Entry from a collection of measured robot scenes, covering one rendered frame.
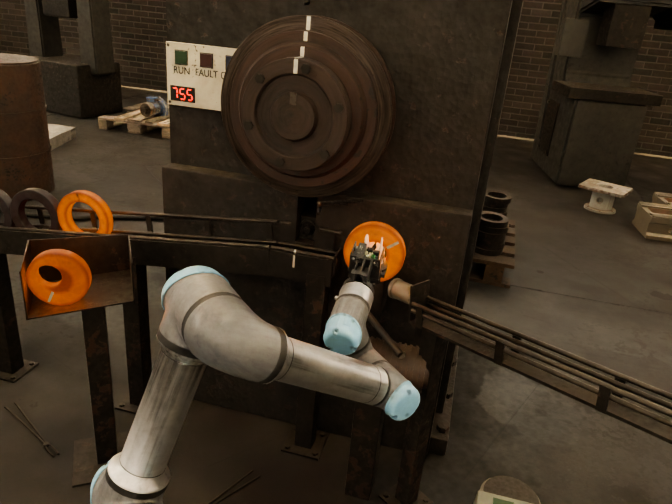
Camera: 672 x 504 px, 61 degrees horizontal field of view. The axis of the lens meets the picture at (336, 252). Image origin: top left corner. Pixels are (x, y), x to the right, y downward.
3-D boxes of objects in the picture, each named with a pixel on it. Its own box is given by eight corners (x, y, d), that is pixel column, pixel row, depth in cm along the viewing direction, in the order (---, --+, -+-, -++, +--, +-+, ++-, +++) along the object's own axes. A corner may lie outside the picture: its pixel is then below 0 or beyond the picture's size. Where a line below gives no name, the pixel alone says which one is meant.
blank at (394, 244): (364, 287, 150) (362, 292, 146) (334, 236, 146) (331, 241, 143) (417, 263, 144) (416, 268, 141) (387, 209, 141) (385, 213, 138)
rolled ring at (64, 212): (46, 214, 187) (52, 211, 190) (86, 256, 190) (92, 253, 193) (77, 180, 180) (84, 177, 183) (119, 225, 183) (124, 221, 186)
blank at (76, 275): (40, 238, 147) (36, 243, 144) (101, 261, 152) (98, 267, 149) (21, 287, 151) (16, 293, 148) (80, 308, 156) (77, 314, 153)
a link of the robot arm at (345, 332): (327, 359, 119) (315, 329, 114) (340, 322, 127) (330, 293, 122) (363, 360, 116) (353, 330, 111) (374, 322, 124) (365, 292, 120)
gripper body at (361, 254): (387, 245, 132) (376, 279, 123) (383, 273, 137) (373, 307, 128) (354, 238, 133) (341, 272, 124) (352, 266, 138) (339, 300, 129)
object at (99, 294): (56, 444, 187) (27, 239, 158) (141, 429, 196) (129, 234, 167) (52, 491, 169) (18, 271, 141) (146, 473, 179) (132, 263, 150)
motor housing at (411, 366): (343, 466, 188) (359, 325, 167) (409, 483, 184) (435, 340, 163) (333, 495, 177) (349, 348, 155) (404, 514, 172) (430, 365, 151)
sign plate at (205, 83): (170, 103, 177) (168, 41, 170) (250, 113, 172) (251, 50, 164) (167, 104, 175) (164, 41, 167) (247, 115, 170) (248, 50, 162)
